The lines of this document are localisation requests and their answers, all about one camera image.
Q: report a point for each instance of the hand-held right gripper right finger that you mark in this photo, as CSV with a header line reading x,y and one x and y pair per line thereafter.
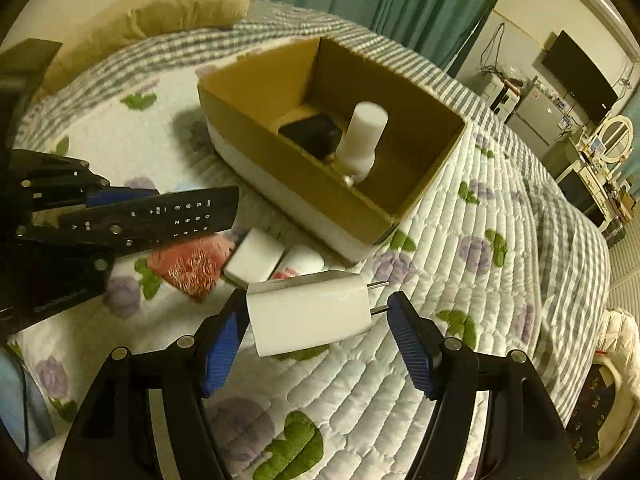
x,y
411,352

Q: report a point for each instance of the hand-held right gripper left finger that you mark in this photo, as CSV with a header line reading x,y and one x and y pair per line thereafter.
x,y
220,352

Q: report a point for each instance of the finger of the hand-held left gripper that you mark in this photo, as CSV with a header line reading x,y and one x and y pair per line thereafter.
x,y
75,236
117,196

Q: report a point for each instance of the black remote control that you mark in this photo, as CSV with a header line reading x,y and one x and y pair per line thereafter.
x,y
165,215

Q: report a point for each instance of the white charger plug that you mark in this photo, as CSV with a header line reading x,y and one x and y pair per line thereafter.
x,y
310,312

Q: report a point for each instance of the cardboard box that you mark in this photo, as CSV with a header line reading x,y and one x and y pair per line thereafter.
x,y
250,115

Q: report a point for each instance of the red patterned packet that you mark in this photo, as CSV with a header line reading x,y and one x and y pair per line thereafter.
x,y
192,267

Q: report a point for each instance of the small white box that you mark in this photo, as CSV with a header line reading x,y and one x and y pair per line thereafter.
x,y
252,257

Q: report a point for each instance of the white tube with red label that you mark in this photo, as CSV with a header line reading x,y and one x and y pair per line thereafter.
x,y
300,260

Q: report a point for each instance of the light blue cloth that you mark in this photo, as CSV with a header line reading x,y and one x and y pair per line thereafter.
x,y
32,410

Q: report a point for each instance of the floral quilted blanket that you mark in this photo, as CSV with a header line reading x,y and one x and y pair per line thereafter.
x,y
480,220

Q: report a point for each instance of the grey checked bed sheet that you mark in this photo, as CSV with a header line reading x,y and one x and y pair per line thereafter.
x,y
570,270

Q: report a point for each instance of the beige pillow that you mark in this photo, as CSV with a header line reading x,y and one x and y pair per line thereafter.
x,y
145,15

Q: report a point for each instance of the black flat case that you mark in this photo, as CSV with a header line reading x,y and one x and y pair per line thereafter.
x,y
312,132

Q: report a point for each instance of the cream printed cloth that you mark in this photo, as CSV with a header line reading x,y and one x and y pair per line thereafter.
x,y
617,385

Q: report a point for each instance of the white plastic bottle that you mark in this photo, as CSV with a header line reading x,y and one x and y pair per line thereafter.
x,y
361,135

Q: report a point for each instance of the white dressing table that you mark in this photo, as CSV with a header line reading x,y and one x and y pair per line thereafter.
x,y
600,180

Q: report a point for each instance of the grey refrigerator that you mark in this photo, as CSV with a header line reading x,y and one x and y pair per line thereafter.
x,y
535,115

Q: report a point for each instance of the white oval vanity mirror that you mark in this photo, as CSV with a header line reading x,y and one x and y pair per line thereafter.
x,y
614,135

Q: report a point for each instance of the black flat television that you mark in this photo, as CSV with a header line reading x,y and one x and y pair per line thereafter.
x,y
580,77

